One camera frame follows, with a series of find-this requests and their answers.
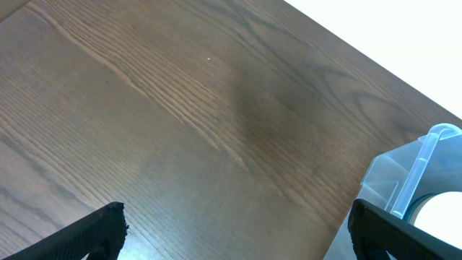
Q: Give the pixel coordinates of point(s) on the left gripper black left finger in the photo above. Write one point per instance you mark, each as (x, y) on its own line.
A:
(99, 235)

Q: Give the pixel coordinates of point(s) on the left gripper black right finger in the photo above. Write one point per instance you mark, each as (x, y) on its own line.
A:
(377, 234)

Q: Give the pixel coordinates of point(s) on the cream beige bowl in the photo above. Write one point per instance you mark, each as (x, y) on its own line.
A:
(440, 216)

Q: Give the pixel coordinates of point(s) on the clear plastic storage bin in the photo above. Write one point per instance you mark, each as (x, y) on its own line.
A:
(431, 164)

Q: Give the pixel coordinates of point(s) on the blue bowl under beige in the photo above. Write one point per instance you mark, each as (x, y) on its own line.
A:
(412, 209)

